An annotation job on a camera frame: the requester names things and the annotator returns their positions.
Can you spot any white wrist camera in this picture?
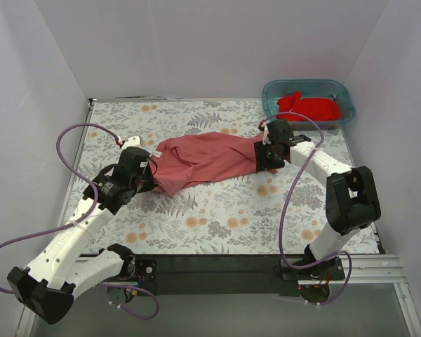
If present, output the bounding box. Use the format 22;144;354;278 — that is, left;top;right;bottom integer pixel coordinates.
259;121;271;145
117;136;142;150

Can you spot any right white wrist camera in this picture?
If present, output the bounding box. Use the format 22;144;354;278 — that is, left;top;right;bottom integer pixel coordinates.
259;121;271;145

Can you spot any teal plastic bin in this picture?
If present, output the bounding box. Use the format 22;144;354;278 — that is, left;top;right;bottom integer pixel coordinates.
261;79;355;130

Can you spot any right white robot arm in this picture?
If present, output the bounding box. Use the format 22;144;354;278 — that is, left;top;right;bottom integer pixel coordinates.
254;119;381;279

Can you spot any aluminium frame rail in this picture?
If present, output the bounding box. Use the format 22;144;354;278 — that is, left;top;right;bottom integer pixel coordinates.
17;254;421;336

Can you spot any red t shirt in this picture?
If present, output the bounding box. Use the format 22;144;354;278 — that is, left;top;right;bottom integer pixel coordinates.
277;91;341;121

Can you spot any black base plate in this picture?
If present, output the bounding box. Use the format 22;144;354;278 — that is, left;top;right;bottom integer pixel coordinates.
94;254;347;298

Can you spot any floral table mat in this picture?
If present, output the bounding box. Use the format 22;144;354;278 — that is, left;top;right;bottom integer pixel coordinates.
55;99;380;256

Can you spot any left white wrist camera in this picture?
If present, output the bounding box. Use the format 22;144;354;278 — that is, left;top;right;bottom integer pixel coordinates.
117;136;142;150

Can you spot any pink t shirt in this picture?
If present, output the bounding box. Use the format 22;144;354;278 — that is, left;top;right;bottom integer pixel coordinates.
150;132;262;197

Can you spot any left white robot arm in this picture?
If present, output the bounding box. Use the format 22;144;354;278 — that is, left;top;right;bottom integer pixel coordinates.
7;147;155;324

